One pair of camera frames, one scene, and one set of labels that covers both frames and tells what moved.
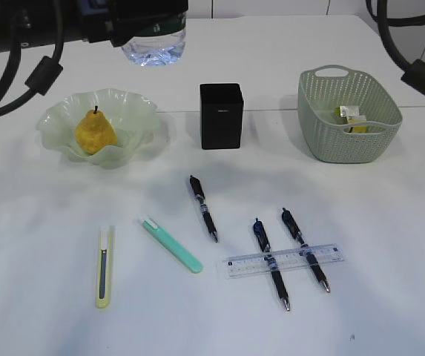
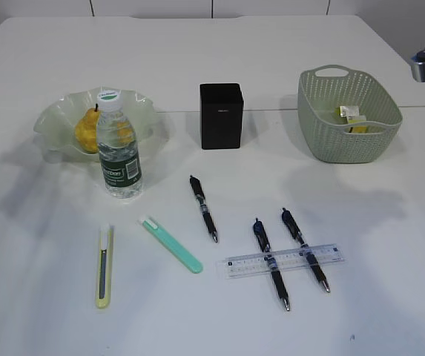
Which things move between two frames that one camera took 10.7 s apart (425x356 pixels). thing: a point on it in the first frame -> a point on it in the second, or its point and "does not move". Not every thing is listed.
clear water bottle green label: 159,41 -> 119,148
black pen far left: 197,188 does not move
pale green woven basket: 346,116 does not move
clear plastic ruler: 282,260 does not move
